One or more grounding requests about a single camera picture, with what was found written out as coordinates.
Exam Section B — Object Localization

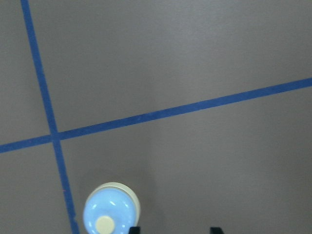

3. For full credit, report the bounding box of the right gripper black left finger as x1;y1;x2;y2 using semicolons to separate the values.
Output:
129;226;140;234

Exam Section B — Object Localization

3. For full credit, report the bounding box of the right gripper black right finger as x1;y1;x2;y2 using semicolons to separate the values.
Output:
210;227;224;234

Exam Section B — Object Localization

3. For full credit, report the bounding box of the blue service bell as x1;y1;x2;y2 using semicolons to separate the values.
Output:
83;182;141;234

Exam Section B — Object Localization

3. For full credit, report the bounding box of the brown paper table mat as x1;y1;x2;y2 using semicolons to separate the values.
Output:
0;0;312;234

